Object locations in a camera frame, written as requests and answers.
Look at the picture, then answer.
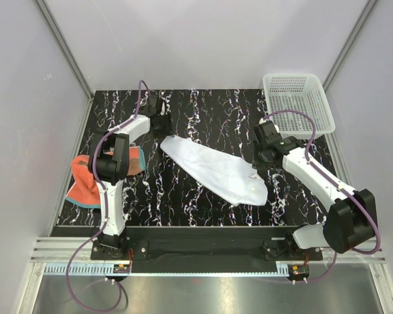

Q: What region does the white plastic mesh basket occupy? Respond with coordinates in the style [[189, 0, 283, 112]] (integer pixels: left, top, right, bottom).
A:
[[263, 73, 335, 140]]

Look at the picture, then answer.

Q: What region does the orange patterned towel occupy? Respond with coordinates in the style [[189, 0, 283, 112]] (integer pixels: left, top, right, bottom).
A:
[[65, 147, 145, 209]]

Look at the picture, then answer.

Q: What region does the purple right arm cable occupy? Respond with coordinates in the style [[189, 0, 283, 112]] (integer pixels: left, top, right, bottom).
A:
[[261, 110, 381, 285]]

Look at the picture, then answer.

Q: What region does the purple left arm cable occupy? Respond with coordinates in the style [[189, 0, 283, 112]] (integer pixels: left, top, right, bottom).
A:
[[65, 79, 151, 314]]

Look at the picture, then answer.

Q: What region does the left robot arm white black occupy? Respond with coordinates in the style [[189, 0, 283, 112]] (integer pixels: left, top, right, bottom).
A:
[[88, 96, 173, 259]]

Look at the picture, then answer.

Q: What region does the aluminium frame rail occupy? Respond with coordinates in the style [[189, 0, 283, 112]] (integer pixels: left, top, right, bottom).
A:
[[29, 237, 387, 278]]

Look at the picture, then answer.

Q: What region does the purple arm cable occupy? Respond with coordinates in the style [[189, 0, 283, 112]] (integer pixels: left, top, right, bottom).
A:
[[261, 110, 381, 285], [65, 79, 151, 314]]

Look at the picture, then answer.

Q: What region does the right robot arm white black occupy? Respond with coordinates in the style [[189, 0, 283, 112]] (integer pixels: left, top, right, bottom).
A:
[[252, 121, 378, 260]]

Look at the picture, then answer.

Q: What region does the white terry towel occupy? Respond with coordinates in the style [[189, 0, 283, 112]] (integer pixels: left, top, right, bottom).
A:
[[160, 135, 268, 206]]

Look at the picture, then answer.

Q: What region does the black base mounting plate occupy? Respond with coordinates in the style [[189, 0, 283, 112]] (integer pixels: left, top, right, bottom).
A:
[[91, 226, 322, 261]]

